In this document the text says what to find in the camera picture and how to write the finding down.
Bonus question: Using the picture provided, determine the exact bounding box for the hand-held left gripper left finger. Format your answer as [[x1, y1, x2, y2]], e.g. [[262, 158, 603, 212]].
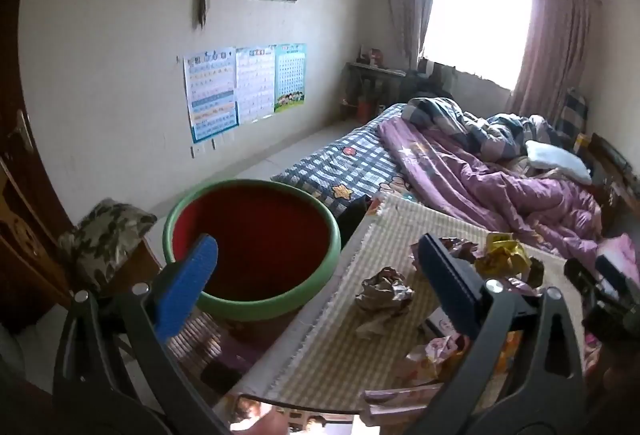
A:
[[52, 234, 236, 435]]

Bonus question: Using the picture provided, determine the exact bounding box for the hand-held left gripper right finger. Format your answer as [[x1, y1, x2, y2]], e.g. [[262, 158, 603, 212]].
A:
[[400, 234, 586, 435]]

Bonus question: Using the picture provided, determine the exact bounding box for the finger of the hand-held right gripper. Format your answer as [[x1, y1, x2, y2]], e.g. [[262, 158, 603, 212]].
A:
[[564, 256, 608, 303], [595, 254, 635, 300]]

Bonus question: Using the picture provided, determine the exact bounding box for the dark foil wrapper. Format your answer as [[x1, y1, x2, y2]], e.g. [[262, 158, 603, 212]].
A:
[[410, 236, 483, 276]]

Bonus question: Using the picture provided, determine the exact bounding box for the yellow paper packet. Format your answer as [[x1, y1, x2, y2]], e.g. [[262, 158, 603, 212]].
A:
[[475, 232, 533, 281]]

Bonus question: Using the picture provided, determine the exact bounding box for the brown silver wrapper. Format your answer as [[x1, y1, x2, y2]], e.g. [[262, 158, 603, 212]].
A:
[[354, 266, 416, 341]]

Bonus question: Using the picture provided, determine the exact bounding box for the green bin with red lining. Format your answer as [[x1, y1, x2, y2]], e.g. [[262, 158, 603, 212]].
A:
[[163, 179, 343, 346]]

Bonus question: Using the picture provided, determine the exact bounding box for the pink wrapper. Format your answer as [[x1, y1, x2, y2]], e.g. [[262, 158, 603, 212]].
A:
[[395, 332, 471, 386]]

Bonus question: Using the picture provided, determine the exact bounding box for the orange snack wrapper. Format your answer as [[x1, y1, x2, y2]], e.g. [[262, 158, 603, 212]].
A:
[[500, 330, 526, 383]]

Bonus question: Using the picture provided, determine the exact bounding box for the pink printed pillow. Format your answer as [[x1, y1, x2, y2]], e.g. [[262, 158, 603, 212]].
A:
[[597, 232, 640, 286]]

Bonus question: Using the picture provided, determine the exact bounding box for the wooden chair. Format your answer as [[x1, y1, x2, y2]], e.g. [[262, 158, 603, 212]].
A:
[[70, 215, 168, 311]]

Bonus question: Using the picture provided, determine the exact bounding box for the striped purple sheet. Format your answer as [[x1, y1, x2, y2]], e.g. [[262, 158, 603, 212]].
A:
[[165, 310, 281, 381]]

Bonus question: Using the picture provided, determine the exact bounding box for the purple quilt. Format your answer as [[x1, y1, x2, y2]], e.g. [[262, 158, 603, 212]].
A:
[[376, 118, 603, 261]]

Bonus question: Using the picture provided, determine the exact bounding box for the leaf print cushion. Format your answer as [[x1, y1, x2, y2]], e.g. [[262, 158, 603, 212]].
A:
[[57, 198, 158, 288]]

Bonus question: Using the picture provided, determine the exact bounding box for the wooden headboard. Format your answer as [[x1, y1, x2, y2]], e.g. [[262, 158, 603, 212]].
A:
[[575, 130, 640, 236]]

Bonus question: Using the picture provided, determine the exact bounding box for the white pillow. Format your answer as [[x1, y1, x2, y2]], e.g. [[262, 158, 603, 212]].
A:
[[525, 140, 593, 186]]

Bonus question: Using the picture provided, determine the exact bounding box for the beige woven mat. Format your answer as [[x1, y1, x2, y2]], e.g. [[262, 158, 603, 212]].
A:
[[220, 192, 601, 416]]

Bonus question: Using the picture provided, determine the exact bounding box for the blue plaid cushion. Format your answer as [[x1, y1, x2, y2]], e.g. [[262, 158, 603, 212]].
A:
[[555, 88, 591, 146]]

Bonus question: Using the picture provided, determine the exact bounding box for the blue plaid bed sheet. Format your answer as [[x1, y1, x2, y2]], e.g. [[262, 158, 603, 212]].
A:
[[270, 102, 416, 216]]

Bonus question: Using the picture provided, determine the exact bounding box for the blue plaid quilt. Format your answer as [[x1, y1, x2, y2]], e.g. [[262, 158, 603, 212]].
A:
[[402, 96, 566, 161]]

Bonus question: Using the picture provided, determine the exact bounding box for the dark side desk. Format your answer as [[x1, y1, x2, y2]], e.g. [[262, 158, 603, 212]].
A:
[[345, 60, 408, 118]]

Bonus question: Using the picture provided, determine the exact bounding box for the pink curtain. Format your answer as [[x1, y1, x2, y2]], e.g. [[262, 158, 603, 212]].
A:
[[507, 0, 603, 116]]

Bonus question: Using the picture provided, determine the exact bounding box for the bright window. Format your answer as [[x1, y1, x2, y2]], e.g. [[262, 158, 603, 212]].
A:
[[420, 0, 535, 91]]

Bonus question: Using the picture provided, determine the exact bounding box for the grey curtain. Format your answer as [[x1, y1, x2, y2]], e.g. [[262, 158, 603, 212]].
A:
[[377, 0, 441, 68]]

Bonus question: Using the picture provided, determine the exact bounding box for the blue chart wall poster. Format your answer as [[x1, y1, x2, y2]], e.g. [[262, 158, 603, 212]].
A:
[[183, 47, 238, 144]]

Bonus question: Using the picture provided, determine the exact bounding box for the white chart wall poster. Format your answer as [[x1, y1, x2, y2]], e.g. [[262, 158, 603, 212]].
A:
[[235, 46, 277, 126]]

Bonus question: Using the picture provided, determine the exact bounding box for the green bordered wall poster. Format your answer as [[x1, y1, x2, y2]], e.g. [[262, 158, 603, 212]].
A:
[[274, 43, 307, 114]]

